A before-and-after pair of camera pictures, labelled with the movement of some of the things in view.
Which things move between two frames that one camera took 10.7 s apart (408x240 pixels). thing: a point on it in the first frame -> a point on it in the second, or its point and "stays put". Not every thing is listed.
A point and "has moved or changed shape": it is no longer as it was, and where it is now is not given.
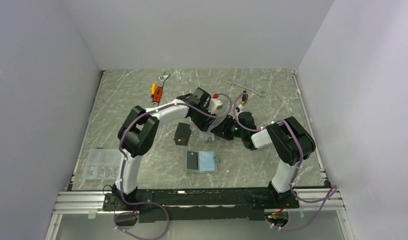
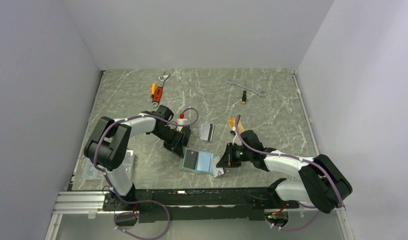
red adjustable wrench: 158,94 stays put
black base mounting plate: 155,204 stays put
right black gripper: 222,130 -> 228,160
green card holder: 207,161 has moved or changed shape
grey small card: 207,135 stays put
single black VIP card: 192,160 stays put
